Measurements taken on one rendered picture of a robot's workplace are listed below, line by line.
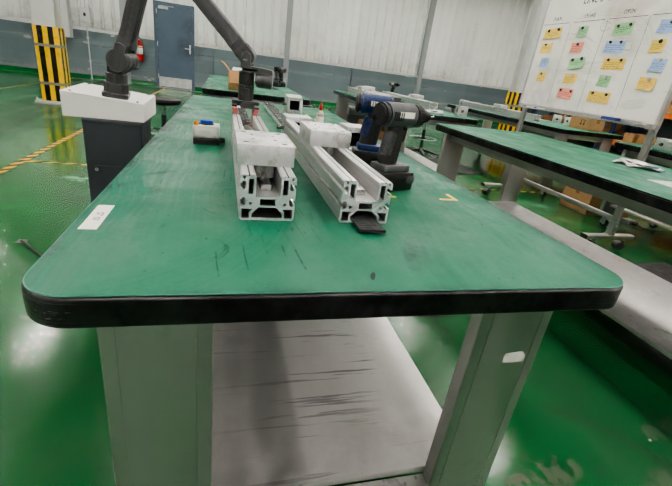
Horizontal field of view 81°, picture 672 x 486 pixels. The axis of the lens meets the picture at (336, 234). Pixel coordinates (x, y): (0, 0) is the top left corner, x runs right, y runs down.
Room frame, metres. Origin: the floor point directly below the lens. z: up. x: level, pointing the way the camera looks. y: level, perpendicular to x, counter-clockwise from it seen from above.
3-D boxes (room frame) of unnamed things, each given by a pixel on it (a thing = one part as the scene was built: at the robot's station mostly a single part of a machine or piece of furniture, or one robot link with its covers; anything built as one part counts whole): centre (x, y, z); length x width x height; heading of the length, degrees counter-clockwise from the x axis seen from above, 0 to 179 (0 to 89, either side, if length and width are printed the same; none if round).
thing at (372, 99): (1.30, -0.10, 0.89); 0.20 x 0.08 x 0.22; 95
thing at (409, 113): (1.06, -0.14, 0.89); 0.20 x 0.08 x 0.22; 128
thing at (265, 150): (0.83, 0.18, 0.87); 0.16 x 0.11 x 0.07; 18
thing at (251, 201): (1.07, 0.25, 0.82); 0.80 x 0.10 x 0.09; 18
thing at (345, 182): (1.12, 0.07, 0.82); 0.80 x 0.10 x 0.09; 18
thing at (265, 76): (1.60, 0.37, 1.01); 0.12 x 0.09 x 0.12; 95
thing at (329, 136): (1.12, 0.07, 0.87); 0.16 x 0.11 x 0.07; 18
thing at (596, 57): (3.71, -1.95, 0.97); 1.50 x 0.50 x 1.95; 17
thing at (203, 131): (1.30, 0.45, 0.81); 0.10 x 0.08 x 0.06; 108
